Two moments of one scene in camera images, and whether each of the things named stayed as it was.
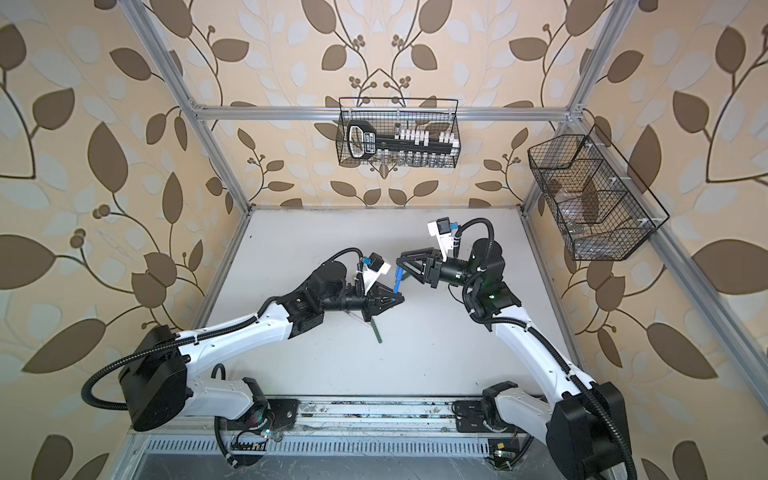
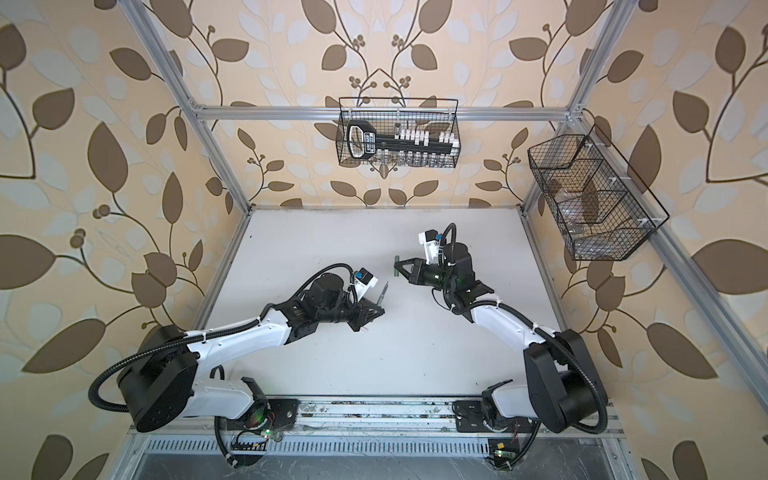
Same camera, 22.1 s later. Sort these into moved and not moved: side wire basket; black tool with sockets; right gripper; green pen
Moved: green pen
Not moved: right gripper; side wire basket; black tool with sockets
